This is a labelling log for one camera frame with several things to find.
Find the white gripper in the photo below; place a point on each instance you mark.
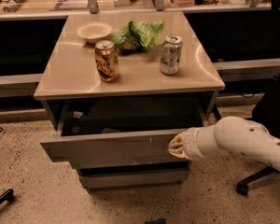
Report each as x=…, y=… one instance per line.
x=189, y=143

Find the grey top drawer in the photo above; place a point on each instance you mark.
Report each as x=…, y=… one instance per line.
x=133, y=136

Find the grey drawer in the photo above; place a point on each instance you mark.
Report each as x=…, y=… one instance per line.
x=133, y=136
x=134, y=179

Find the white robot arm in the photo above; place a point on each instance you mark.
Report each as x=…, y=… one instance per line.
x=229, y=136

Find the grey lower drawer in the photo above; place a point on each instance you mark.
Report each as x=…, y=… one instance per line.
x=134, y=179

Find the grey drawer cabinet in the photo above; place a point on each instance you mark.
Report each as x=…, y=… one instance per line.
x=71, y=81

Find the white green soda can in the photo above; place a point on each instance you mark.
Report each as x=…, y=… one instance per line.
x=171, y=54

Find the black office chair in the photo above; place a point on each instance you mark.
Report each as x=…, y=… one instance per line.
x=267, y=113

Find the brown soda can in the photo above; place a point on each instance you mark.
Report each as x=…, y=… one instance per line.
x=106, y=57

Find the green chip bag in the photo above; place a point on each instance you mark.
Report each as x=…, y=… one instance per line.
x=138, y=35

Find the white shallow bowl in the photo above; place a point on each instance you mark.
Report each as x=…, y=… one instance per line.
x=94, y=31

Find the black chair leg left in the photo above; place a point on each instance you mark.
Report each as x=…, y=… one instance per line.
x=7, y=196

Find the black coiled tool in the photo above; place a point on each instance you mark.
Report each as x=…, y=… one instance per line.
x=13, y=5

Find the grey desk frame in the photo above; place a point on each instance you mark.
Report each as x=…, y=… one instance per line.
x=93, y=0

